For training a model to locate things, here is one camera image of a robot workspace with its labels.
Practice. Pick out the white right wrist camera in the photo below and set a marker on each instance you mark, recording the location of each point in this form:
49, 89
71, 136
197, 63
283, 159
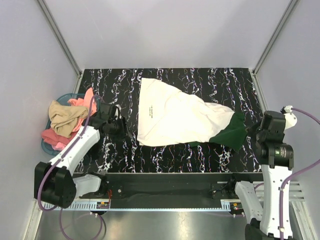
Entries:
290, 118

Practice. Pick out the left aluminium frame post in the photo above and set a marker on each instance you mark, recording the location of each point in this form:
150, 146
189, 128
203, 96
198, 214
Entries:
58, 35

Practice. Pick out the pink t-shirt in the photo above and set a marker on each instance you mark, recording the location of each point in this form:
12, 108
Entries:
66, 116

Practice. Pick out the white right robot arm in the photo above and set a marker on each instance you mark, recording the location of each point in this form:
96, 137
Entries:
270, 219

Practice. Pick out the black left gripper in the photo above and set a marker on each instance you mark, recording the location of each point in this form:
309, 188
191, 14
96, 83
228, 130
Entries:
124, 133

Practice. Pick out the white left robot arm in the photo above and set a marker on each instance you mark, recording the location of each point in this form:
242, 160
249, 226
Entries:
54, 181

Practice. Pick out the beige t-shirt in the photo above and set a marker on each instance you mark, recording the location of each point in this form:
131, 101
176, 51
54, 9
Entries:
63, 118

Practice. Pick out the right aluminium frame post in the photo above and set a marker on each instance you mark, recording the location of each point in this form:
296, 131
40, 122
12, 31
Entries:
276, 33

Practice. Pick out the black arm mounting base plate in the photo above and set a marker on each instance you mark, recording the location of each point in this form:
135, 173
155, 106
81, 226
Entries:
179, 188

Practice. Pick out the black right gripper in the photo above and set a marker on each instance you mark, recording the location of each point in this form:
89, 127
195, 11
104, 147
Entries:
250, 131

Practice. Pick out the aluminium frame post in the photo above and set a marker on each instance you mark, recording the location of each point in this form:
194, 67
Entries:
276, 33
58, 35

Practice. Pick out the cream and green t-shirt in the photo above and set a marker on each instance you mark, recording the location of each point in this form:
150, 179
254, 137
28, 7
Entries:
168, 116

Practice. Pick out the grey slotted cable duct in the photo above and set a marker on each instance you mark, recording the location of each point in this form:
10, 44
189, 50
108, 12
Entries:
153, 206

